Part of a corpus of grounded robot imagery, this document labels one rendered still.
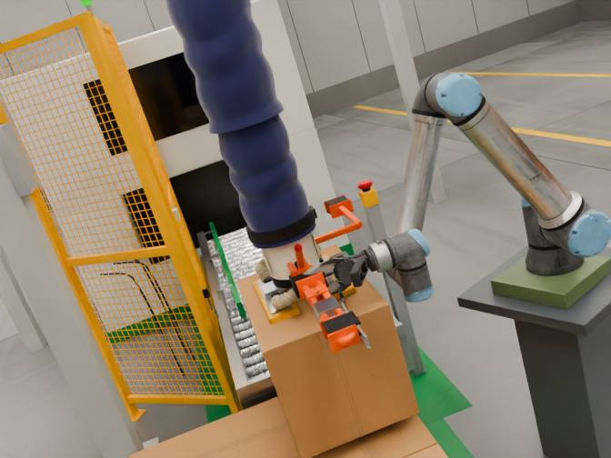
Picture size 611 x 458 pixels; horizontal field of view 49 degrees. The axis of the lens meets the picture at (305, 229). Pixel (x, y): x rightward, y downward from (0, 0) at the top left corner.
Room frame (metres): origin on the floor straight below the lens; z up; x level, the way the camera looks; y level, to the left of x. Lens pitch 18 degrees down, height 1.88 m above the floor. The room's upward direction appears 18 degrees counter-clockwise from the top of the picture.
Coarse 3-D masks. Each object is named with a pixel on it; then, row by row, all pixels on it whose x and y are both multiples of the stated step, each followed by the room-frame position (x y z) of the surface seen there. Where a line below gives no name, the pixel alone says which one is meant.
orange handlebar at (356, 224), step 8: (344, 208) 2.33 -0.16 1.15; (352, 216) 2.21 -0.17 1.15; (352, 224) 2.14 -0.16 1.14; (360, 224) 2.15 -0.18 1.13; (336, 232) 2.12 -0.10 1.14; (344, 232) 2.13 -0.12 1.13; (320, 240) 2.11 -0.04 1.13; (288, 264) 1.97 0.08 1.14; (304, 288) 1.76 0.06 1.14; (312, 288) 1.73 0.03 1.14; (320, 288) 1.71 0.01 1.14; (312, 296) 1.68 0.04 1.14; (320, 296) 1.72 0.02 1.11; (328, 296) 1.66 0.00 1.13; (312, 304) 1.65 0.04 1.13; (336, 312) 1.56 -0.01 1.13; (344, 336) 1.42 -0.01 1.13; (352, 336) 1.42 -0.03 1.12; (344, 344) 1.42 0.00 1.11
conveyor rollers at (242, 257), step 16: (208, 240) 4.47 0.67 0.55; (224, 240) 4.38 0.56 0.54; (240, 240) 4.29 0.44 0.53; (240, 256) 3.94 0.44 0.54; (256, 256) 3.86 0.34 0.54; (224, 272) 3.75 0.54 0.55; (240, 272) 3.67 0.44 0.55; (240, 320) 3.02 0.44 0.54; (240, 336) 2.84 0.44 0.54; (256, 352) 2.67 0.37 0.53; (256, 368) 2.49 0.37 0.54
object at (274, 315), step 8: (256, 280) 2.21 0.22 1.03; (264, 280) 2.12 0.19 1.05; (256, 288) 2.14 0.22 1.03; (264, 296) 2.05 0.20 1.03; (272, 296) 1.98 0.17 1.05; (264, 304) 2.00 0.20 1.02; (272, 312) 1.92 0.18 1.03; (280, 312) 1.91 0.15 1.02; (288, 312) 1.89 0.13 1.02; (296, 312) 1.89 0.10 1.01; (272, 320) 1.88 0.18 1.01; (280, 320) 1.89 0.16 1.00
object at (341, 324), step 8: (328, 320) 1.50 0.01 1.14; (336, 320) 1.49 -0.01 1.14; (344, 320) 1.48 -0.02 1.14; (352, 320) 1.46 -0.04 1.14; (328, 328) 1.46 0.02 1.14; (336, 328) 1.45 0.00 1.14; (344, 328) 1.44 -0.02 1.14; (352, 328) 1.43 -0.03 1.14; (328, 336) 1.43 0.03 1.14; (336, 336) 1.43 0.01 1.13; (336, 344) 1.43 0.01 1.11; (352, 344) 1.43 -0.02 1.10
